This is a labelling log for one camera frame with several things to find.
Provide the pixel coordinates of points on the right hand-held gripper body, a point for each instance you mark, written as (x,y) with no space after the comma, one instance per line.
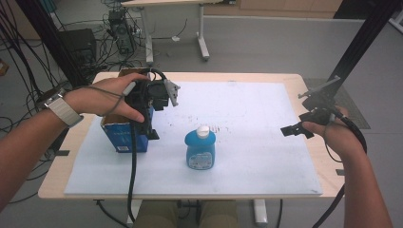
(318,109)

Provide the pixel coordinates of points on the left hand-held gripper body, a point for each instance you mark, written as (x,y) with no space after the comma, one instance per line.
(151,91)

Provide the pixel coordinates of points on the blue cardboard box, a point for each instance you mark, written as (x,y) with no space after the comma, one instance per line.
(118,136)

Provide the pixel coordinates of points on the blue bottle with white cap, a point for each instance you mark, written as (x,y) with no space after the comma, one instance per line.
(200,148)

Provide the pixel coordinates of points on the person's right hand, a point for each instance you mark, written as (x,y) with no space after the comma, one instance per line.
(343,139)

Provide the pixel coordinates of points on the person's left hand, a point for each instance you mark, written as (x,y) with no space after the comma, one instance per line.
(101,96)

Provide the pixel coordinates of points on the light wooden table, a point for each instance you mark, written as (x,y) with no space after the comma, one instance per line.
(316,152)

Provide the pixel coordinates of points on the dark floor mat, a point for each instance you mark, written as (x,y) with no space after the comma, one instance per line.
(351,107)

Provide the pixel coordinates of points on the white foam mat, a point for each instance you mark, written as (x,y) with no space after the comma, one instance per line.
(253,142)

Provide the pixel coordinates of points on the black computer tower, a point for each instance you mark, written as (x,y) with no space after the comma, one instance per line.
(122,31)

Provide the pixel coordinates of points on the white desk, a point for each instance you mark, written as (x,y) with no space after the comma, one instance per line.
(202,34)

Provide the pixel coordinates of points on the black metal stand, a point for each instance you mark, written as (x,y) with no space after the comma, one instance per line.
(47,31)
(361,41)

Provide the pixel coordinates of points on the silver wristwatch with white band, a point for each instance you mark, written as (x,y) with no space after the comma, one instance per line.
(65,110)

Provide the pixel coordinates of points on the person's left leg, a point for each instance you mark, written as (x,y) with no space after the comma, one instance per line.
(157,215)

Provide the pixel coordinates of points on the person's leg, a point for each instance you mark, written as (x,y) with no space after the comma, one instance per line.
(157,215)
(218,215)

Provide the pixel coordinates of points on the black box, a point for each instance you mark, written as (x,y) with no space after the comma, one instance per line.
(77,44)

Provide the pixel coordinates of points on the white table leg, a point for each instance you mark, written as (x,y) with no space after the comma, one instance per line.
(260,212)

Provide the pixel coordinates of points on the wooden cabinet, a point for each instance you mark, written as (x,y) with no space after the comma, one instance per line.
(285,8)

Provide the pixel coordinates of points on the person's right leg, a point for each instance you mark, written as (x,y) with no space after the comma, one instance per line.
(218,215)

